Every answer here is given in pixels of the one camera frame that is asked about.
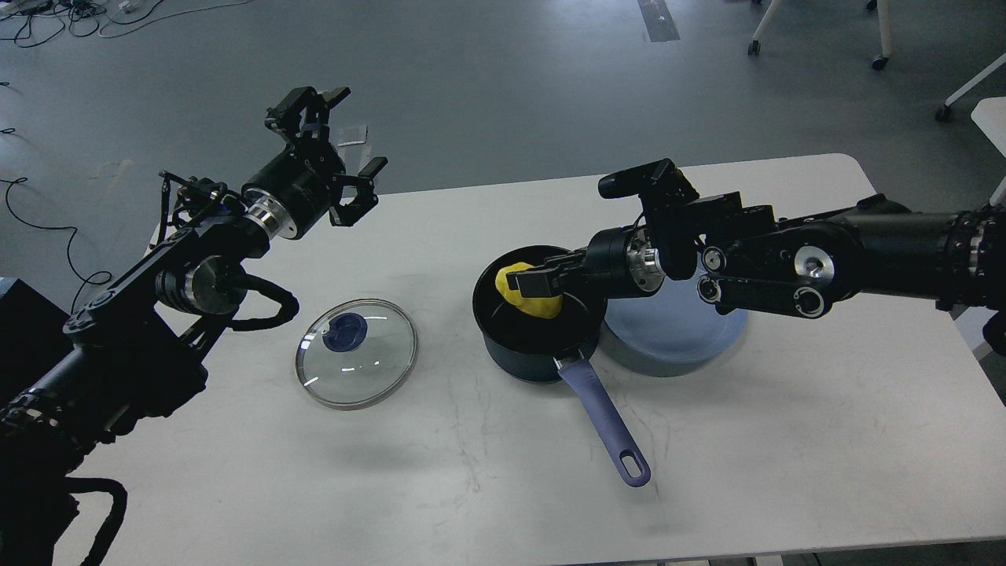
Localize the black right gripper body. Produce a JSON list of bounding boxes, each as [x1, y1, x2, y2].
[[550, 226, 665, 300]]

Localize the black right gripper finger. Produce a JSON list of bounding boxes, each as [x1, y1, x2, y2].
[[506, 267, 563, 300]]

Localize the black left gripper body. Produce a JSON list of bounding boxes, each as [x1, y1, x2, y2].
[[240, 141, 346, 240]]

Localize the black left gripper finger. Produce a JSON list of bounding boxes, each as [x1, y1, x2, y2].
[[263, 86, 351, 153], [329, 156, 388, 228]]

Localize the yellow potato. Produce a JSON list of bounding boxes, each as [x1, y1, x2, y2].
[[494, 262, 564, 320]]

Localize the glass pot lid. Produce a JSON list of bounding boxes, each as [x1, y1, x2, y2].
[[294, 298, 418, 411]]

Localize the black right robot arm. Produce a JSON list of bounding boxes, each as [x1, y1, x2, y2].
[[505, 159, 1005, 354]]

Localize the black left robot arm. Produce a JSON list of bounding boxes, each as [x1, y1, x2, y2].
[[2, 86, 387, 565]]

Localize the dark blue saucepan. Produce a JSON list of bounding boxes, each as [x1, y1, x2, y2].
[[472, 246, 651, 487]]

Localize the blue plate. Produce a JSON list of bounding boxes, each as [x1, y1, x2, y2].
[[601, 271, 748, 377]]

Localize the white chair leg left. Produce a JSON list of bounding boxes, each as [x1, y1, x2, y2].
[[747, 0, 784, 57]]

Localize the black box at left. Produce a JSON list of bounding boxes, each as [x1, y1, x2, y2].
[[1, 277, 73, 406]]

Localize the white chair leg with caster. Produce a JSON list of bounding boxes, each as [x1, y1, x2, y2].
[[865, 0, 894, 72]]

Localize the white furniture at right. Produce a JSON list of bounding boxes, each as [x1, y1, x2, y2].
[[934, 53, 1005, 156]]

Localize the black floor cable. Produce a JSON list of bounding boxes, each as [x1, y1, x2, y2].
[[0, 83, 114, 319]]

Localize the tangled floor cables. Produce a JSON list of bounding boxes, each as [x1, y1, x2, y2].
[[0, 0, 260, 51]]

